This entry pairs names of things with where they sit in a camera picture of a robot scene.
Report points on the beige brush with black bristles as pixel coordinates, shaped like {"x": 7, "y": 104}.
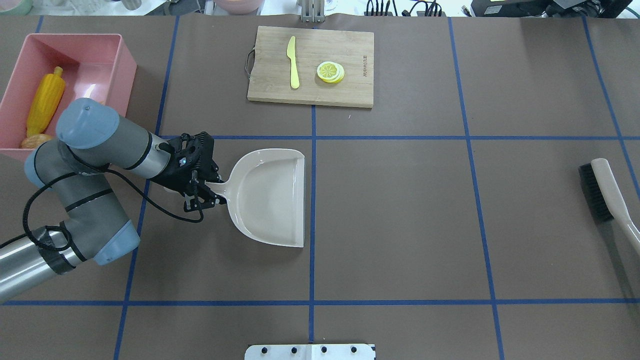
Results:
{"x": 605, "y": 199}

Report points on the yellow plastic knife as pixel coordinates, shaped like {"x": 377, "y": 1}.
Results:
{"x": 291, "y": 53}

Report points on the pink plastic bin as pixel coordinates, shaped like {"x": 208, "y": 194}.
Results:
{"x": 95, "y": 66}

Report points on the pink bowl with clear pieces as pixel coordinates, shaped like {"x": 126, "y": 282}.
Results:
{"x": 239, "y": 7}

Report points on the yellow toy lemon slice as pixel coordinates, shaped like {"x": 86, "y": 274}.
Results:
{"x": 330, "y": 72}

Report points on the brown toy potato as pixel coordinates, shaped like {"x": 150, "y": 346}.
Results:
{"x": 34, "y": 141}

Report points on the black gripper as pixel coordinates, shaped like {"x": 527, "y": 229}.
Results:
{"x": 176, "y": 177}

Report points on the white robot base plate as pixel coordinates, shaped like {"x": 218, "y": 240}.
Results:
{"x": 331, "y": 351}

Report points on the yellow toy corn cob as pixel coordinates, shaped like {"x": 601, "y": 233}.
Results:
{"x": 45, "y": 102}

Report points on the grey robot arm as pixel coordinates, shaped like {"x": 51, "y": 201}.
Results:
{"x": 75, "y": 215}

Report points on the beige plastic dustpan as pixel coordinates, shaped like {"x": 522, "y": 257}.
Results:
{"x": 266, "y": 196}

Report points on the bamboo cutting board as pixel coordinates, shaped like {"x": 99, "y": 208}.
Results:
{"x": 269, "y": 79}

